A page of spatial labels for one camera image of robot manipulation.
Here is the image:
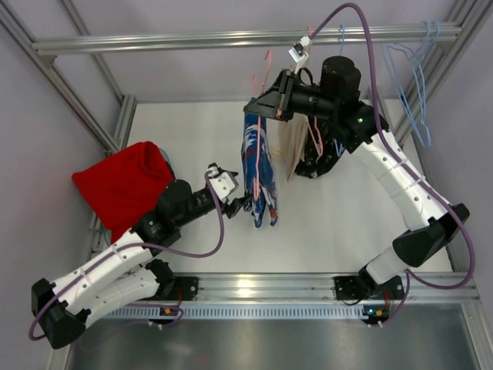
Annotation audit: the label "pink wire hanger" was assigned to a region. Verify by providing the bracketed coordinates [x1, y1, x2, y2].
[304, 25, 324, 156]
[253, 49, 273, 201]

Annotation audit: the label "blue patterned trousers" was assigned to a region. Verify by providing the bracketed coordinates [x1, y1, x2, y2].
[240, 113, 278, 228]

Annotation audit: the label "beige trousers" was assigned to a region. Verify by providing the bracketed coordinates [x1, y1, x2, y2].
[271, 113, 308, 182]

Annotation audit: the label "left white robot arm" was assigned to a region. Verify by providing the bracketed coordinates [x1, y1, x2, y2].
[29, 163, 247, 349]

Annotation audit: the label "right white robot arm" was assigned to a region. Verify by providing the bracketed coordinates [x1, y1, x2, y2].
[243, 56, 470, 299]

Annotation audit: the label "black patterned trousers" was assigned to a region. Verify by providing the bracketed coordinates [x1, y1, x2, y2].
[295, 119, 340, 179]

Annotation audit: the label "blue hanger holding trousers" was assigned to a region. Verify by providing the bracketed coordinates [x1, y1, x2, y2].
[334, 25, 346, 158]

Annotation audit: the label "red garment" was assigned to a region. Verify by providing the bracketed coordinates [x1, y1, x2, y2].
[72, 141, 174, 243]

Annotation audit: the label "teal laundry basket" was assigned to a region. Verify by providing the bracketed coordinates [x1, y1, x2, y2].
[102, 148, 176, 246]

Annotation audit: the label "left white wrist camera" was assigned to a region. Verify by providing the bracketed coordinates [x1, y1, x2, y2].
[206, 163, 239, 203]

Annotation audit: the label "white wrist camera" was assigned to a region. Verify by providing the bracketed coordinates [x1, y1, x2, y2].
[206, 163, 239, 203]
[288, 35, 312, 73]

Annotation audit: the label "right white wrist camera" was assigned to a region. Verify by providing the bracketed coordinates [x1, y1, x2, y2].
[288, 35, 312, 73]

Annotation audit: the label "grey slotted cable duct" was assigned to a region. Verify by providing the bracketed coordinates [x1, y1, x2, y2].
[103, 304, 368, 320]

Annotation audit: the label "aluminium frame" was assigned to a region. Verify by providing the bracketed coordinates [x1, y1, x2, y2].
[1, 1, 492, 369]

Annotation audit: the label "aluminium hanging rail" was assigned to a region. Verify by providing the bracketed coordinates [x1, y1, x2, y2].
[32, 22, 462, 56]

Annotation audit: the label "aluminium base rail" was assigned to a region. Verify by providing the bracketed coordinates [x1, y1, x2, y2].
[115, 271, 478, 302]

